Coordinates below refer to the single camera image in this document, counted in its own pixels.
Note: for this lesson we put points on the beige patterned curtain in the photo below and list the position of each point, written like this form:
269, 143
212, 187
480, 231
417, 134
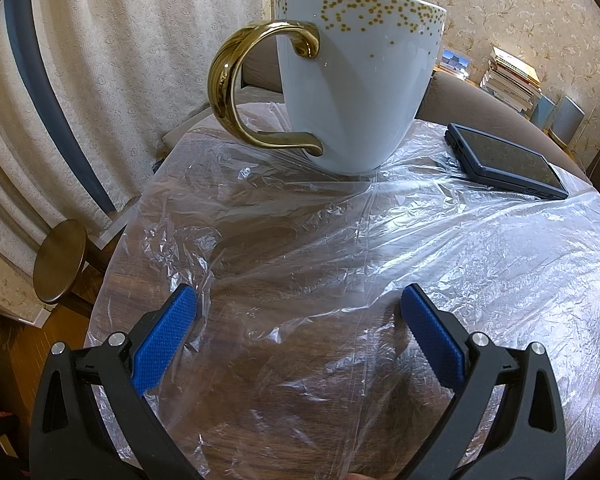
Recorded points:
105, 60

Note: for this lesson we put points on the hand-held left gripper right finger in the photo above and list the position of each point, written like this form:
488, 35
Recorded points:
432, 340

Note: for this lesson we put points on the round wooden stool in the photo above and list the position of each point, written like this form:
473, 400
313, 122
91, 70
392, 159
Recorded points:
60, 260

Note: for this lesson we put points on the building photo frame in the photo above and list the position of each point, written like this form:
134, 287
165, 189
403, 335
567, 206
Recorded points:
455, 62

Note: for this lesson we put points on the dark blue tablet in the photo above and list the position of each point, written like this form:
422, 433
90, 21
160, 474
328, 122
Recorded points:
510, 160

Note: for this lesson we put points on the wooden table with plastic cover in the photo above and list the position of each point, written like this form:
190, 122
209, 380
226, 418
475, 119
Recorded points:
330, 260

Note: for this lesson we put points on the stack of books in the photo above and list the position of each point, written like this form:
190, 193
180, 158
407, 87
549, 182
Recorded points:
510, 80

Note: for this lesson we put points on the brown fabric sofa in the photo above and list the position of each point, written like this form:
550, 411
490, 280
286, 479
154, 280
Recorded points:
480, 105

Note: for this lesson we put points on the grey cylinder speaker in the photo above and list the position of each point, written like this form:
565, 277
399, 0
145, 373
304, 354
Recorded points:
567, 120

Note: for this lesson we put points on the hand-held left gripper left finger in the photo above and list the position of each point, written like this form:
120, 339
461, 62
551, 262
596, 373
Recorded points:
162, 345

